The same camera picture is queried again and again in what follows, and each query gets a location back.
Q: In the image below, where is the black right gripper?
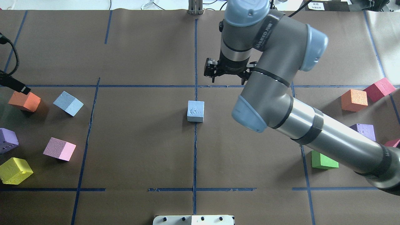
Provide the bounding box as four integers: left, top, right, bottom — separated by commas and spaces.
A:
204, 57, 257, 85

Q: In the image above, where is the light blue foam block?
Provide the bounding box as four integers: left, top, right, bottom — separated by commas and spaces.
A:
187, 101, 205, 123
53, 91, 84, 117

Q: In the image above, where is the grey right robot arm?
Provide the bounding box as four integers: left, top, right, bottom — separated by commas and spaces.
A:
204, 0, 400, 195

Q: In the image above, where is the black box with label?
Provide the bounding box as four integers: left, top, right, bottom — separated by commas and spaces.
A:
301, 0, 350, 12

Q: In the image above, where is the green foam block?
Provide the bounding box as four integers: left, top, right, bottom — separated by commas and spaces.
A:
311, 150, 339, 170

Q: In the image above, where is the orange foam block right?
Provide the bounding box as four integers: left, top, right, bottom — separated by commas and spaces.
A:
341, 89, 368, 112

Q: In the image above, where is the orange foam block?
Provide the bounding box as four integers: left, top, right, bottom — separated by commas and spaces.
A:
8, 91, 41, 113
341, 89, 368, 112

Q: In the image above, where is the purple foam block right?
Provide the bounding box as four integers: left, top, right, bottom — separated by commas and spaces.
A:
350, 123, 376, 141

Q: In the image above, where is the purple foam block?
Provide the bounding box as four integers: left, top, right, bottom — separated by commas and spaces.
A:
0, 128, 19, 154
350, 123, 376, 141

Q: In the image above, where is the red foam block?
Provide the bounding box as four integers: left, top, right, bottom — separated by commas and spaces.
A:
364, 78, 396, 102

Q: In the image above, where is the orange foam block left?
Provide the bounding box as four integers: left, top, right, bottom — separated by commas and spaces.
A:
8, 91, 41, 113

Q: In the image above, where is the purple foam block left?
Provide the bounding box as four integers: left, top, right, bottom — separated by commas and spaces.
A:
0, 128, 19, 154

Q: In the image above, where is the yellow foam block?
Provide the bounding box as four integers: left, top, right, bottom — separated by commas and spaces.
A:
0, 157, 34, 185

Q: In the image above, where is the metal mounting post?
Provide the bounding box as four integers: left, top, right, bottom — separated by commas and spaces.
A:
187, 0, 204, 15

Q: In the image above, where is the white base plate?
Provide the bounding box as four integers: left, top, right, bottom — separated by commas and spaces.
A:
153, 215, 235, 225

